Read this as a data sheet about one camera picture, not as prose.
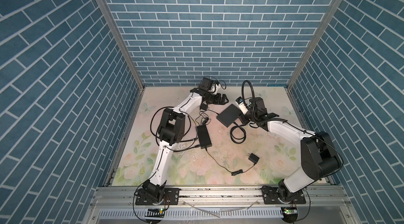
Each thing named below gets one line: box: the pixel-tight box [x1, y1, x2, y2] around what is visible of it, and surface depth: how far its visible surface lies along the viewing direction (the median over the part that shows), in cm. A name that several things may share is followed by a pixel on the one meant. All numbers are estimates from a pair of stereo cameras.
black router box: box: [216, 103, 242, 128], surface depth 106 cm
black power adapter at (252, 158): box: [205, 147, 260, 177], surface depth 86 cm
